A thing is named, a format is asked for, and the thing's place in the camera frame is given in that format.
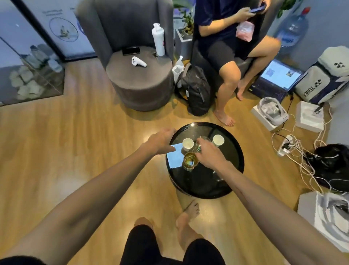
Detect person's right hand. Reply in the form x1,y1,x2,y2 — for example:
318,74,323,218
195,138,229,171

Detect person's left hand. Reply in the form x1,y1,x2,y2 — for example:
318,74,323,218
142,128,177,156

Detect clear drinking glass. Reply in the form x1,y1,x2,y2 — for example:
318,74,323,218
196,136,212,152

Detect person's left forearm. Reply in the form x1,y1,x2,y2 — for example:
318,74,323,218
0,145,157,265

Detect person's right forearm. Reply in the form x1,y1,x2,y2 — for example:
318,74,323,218
215,161,349,265

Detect glass of yellow tea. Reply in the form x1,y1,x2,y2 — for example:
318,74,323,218
182,152,199,171

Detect round black side table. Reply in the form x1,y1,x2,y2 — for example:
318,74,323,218
165,122,245,199

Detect black backpack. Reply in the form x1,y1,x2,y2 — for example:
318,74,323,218
177,63,215,117

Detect flat white box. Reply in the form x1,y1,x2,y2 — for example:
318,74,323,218
250,105,285,133

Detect grey round armchair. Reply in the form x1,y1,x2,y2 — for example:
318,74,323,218
75,0,175,112

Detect person's left leg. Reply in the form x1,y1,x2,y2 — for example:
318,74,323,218
133,217,157,232

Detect person's leg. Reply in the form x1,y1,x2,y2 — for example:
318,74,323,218
133,217,157,232
175,200,205,252

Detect white plastic bag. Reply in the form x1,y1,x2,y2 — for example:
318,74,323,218
171,55,186,88

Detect person's right leg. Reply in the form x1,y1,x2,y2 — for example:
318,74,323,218
175,200,205,252

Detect white headset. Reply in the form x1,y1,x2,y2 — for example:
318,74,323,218
257,97,290,127

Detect white power strip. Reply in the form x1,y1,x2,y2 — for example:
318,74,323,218
276,135,297,158

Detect white handheld controller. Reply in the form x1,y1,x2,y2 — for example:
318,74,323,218
131,56,147,68

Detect white square planter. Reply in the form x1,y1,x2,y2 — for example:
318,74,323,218
174,28,194,61

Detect open black laptop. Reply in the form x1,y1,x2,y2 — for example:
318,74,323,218
248,58,305,104

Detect person's black shorts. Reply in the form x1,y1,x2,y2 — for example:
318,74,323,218
119,224,226,265

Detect black smartphone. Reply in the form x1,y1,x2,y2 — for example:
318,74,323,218
122,46,141,56

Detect white water bottle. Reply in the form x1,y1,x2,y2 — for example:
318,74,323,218
152,23,166,57

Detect white foam box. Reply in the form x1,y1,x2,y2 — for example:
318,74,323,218
295,101,325,133

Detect pink plastic bag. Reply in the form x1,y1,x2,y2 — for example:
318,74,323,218
236,21,256,43

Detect green potted plant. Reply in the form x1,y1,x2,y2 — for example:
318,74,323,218
178,8,195,36

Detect black bag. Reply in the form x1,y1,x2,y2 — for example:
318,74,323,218
304,144,349,193

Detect large white packaging box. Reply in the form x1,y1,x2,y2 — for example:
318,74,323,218
297,191,349,253

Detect white sports backpack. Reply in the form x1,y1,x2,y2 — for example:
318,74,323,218
294,46,349,105

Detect large clear water jug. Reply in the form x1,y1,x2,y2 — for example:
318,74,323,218
273,7,311,58

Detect pile of white slippers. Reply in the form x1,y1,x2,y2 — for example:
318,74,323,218
9,44,65,101

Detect green leafy plant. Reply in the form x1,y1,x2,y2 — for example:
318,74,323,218
276,0,297,19

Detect tangle of white cables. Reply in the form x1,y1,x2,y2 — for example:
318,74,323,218
271,102,349,195

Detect black door frame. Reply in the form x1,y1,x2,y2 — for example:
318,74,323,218
10,0,67,63

